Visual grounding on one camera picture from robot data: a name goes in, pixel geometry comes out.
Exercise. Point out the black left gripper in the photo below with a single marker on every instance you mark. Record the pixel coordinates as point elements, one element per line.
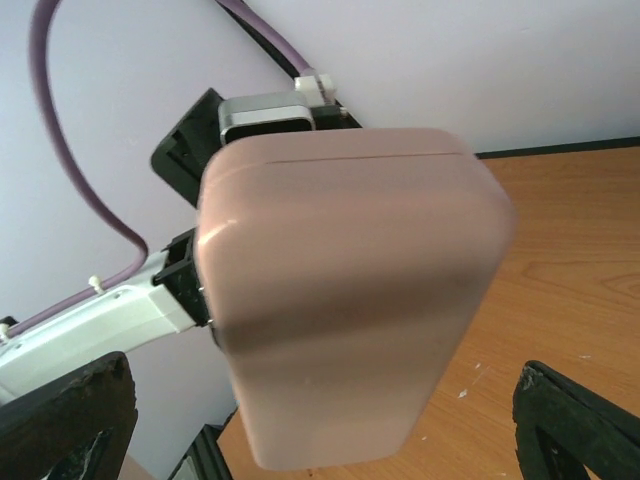
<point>181,157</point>

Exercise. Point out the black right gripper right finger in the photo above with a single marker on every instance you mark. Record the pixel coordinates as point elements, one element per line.
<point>566,431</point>

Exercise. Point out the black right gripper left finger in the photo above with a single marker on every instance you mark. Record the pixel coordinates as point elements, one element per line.
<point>77,426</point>

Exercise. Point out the pink sunglasses case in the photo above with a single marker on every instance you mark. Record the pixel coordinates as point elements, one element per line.
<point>342,269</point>

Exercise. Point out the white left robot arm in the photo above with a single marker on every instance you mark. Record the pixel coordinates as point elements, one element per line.
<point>163,298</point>

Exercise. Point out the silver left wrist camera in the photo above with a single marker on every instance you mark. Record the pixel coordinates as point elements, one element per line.
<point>263,114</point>

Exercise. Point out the black enclosure frame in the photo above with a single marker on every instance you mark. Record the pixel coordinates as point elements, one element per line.
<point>567,291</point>

